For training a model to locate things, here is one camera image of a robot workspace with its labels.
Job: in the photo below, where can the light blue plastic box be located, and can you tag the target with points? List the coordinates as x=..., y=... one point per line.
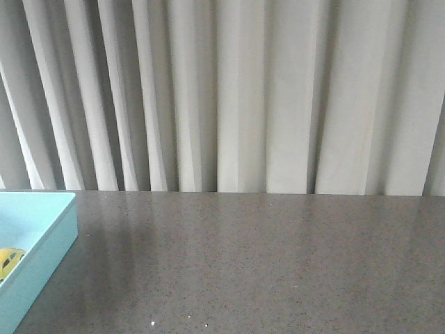
x=44, y=225

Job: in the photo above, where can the grey pleated curtain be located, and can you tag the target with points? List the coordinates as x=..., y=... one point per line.
x=306, y=97

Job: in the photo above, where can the yellow toy beetle car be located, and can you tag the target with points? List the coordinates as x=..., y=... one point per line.
x=9, y=259

